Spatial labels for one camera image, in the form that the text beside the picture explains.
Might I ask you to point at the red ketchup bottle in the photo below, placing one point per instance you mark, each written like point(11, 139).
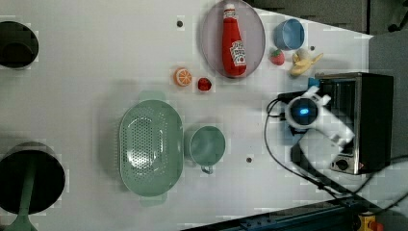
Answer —
point(233, 51)

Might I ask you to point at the blue metal frame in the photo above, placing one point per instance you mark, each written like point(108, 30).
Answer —
point(333, 215)

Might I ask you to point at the green mug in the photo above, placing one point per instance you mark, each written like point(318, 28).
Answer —
point(205, 146)

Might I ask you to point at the blue bowl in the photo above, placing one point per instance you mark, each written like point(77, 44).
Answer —
point(289, 35)

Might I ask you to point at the green colander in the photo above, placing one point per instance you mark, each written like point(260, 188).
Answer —
point(151, 148)

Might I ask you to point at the orange slice toy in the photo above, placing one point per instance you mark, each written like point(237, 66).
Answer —
point(182, 77)

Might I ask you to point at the yellow red emergency button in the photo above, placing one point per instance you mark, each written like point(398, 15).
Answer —
point(369, 224)

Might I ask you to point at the green spatula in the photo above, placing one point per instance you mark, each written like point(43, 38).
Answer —
point(22, 221)

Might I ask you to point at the small red toy tomato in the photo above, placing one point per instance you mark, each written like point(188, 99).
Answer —
point(204, 84)

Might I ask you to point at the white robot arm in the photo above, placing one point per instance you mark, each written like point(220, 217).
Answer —
point(308, 111)

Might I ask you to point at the yellow toy banana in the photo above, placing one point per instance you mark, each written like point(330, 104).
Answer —
point(302, 61)

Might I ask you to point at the red toy strawberry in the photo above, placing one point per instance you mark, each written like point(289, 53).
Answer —
point(277, 57)

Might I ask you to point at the grey oval plate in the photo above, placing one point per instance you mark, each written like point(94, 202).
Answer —
point(252, 32)

